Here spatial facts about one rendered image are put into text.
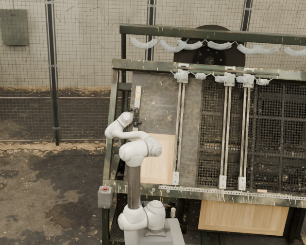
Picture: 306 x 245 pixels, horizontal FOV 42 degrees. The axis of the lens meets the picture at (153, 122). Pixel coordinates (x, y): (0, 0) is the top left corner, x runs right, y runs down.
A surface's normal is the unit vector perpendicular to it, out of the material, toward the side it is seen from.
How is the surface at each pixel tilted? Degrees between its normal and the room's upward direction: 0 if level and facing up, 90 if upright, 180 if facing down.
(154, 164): 59
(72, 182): 0
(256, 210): 90
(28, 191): 0
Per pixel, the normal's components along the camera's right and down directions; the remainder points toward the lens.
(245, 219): -0.07, 0.42
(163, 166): -0.03, -0.11
